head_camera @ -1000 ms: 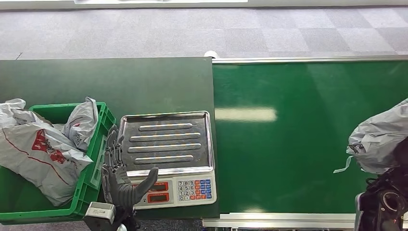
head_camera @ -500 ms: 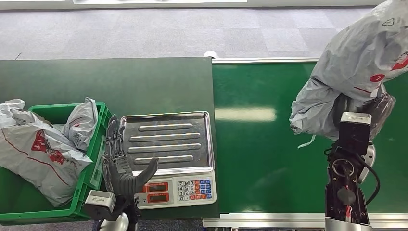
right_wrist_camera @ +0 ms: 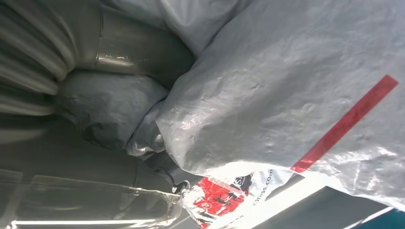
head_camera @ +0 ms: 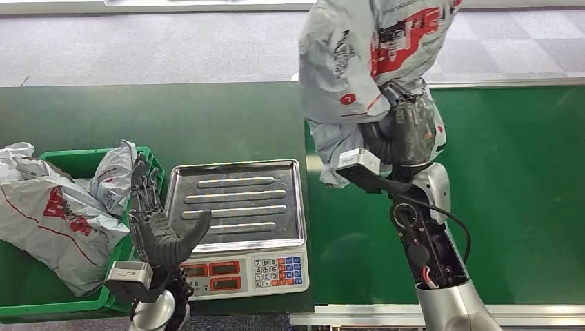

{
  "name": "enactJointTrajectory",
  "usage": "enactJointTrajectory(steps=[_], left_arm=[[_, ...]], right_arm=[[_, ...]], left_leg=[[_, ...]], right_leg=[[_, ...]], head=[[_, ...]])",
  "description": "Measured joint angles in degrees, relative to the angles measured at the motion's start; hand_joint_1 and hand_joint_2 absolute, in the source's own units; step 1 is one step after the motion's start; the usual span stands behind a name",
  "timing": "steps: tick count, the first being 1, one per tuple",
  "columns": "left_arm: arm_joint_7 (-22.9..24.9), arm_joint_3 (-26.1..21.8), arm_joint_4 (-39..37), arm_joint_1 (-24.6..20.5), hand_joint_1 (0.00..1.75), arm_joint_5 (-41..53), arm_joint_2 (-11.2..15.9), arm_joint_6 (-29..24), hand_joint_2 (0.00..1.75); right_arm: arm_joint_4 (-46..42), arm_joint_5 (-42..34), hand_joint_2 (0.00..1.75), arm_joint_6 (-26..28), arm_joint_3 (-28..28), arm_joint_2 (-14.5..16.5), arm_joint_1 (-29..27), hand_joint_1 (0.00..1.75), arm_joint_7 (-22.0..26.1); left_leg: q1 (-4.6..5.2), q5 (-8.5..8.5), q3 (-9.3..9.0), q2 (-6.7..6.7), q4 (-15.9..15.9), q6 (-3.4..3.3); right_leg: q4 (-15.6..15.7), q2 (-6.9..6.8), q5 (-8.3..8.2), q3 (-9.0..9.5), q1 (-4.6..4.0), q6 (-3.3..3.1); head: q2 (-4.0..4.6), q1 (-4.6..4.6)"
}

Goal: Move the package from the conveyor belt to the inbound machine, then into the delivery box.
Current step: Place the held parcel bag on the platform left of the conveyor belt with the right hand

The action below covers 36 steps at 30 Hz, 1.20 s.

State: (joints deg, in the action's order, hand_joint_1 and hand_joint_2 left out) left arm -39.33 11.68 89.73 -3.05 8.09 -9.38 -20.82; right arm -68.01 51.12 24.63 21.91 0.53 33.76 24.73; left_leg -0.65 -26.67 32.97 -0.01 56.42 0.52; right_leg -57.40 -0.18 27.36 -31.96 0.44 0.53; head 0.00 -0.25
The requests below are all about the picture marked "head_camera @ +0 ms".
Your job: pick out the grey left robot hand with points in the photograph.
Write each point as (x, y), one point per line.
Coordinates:
(155, 237)

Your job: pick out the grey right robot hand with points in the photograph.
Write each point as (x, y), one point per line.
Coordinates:
(409, 132)

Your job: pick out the grey package with black print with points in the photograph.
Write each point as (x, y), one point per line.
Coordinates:
(347, 64)

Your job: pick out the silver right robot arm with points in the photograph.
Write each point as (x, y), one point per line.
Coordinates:
(448, 306)

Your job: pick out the small grey crumpled package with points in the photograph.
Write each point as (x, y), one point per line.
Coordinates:
(114, 178)

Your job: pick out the large grey red-print package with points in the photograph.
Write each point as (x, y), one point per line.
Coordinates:
(50, 228)

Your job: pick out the green conveyor belt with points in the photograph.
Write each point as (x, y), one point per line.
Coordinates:
(516, 192)

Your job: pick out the electronic scale with steel tray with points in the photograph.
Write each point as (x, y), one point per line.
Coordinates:
(256, 201)

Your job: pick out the green plastic crate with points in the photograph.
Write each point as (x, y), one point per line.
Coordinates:
(27, 292)

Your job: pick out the pale grey plastic bag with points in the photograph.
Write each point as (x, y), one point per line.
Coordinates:
(13, 160)

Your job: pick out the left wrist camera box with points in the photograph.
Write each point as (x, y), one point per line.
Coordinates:
(130, 278)

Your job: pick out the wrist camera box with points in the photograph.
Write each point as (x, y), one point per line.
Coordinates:
(130, 278)
(361, 166)

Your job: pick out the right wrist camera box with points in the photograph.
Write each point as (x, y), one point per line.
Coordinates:
(361, 166)

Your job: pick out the silver conveyor side rail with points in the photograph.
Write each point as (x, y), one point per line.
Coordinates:
(502, 82)
(356, 314)

